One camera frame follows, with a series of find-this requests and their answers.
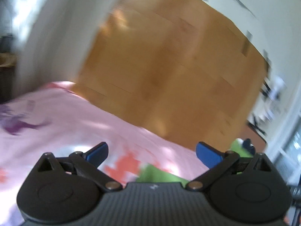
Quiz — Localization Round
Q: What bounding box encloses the white wall charger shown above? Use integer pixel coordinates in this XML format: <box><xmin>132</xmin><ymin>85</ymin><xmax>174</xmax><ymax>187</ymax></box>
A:
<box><xmin>258</xmin><ymin>75</ymin><xmax>286</xmax><ymax>123</ymax></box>

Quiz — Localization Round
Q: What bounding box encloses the navy green striped garment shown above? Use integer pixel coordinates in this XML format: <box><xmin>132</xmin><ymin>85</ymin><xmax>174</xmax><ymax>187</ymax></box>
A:
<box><xmin>136</xmin><ymin>139</ymin><xmax>256</xmax><ymax>186</ymax></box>

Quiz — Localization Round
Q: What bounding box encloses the pink patterned bed sheet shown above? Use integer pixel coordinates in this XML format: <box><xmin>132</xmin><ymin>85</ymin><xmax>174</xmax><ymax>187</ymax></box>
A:
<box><xmin>1</xmin><ymin>83</ymin><xmax>206</xmax><ymax>225</ymax></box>

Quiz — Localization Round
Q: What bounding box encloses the wooden headboard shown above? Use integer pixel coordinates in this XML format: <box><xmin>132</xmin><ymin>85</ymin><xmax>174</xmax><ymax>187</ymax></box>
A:
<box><xmin>73</xmin><ymin>0</ymin><xmax>267</xmax><ymax>151</ymax></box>

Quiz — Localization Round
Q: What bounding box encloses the black cable on wall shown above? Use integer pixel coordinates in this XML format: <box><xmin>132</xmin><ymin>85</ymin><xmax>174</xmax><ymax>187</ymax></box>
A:
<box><xmin>246</xmin><ymin>77</ymin><xmax>274</xmax><ymax>138</ymax></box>

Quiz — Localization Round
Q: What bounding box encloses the brown wooden side panel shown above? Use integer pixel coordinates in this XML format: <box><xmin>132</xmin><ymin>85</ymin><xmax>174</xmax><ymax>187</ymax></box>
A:
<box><xmin>239</xmin><ymin>122</ymin><xmax>267</xmax><ymax>152</ymax></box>

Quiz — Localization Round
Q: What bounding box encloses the cluttered bedside table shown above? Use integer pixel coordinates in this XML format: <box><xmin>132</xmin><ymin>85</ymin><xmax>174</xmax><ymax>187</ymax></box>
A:
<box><xmin>1</xmin><ymin>34</ymin><xmax>17</xmax><ymax>104</ymax></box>

